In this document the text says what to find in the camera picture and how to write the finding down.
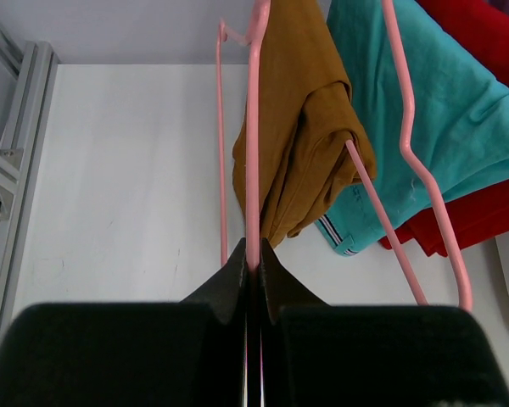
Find aluminium left frame post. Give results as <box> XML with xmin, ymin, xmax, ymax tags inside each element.
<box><xmin>0</xmin><ymin>22</ymin><xmax>60</xmax><ymax>342</ymax></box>

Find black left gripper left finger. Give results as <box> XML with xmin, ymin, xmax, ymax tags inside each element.
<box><xmin>0</xmin><ymin>242</ymin><xmax>248</xmax><ymax>406</ymax></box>

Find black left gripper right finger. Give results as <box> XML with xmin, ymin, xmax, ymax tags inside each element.
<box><xmin>259</xmin><ymin>241</ymin><xmax>509</xmax><ymax>406</ymax></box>

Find red trousers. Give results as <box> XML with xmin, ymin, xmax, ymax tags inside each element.
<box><xmin>396</xmin><ymin>1</ymin><xmax>509</xmax><ymax>257</ymax></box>

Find brown trousers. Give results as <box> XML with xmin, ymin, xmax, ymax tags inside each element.
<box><xmin>231</xmin><ymin>0</ymin><xmax>378</xmax><ymax>249</ymax></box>

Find pink hanger of yellow trousers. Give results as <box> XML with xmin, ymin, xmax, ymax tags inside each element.
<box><xmin>241</xmin><ymin>1</ymin><xmax>473</xmax><ymax>311</ymax></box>

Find teal trousers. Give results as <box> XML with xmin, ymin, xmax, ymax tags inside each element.
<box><xmin>327</xmin><ymin>1</ymin><xmax>509</xmax><ymax>232</ymax></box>

